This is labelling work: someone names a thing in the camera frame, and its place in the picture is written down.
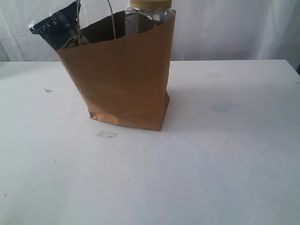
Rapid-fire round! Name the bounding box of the white backdrop curtain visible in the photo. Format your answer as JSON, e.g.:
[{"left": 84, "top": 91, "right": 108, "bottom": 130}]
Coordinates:
[{"left": 0, "top": 0, "right": 300, "bottom": 67}]

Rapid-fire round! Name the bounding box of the clear tape piece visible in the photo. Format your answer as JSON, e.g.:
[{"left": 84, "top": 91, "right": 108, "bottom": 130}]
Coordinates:
[{"left": 96, "top": 131, "right": 117, "bottom": 138}]

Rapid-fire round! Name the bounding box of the brown paper shopping bag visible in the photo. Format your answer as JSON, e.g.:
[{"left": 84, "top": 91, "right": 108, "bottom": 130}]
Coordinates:
[{"left": 57, "top": 10, "right": 176, "bottom": 131}]

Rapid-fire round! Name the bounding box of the clear nut jar gold lid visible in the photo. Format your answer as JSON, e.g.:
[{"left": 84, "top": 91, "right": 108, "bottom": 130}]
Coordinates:
[{"left": 125, "top": 0, "right": 175, "bottom": 36}]

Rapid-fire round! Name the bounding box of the dark blue noodle package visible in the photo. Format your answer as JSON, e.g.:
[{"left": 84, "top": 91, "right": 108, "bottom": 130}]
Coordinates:
[{"left": 29, "top": 0, "right": 88, "bottom": 51}]

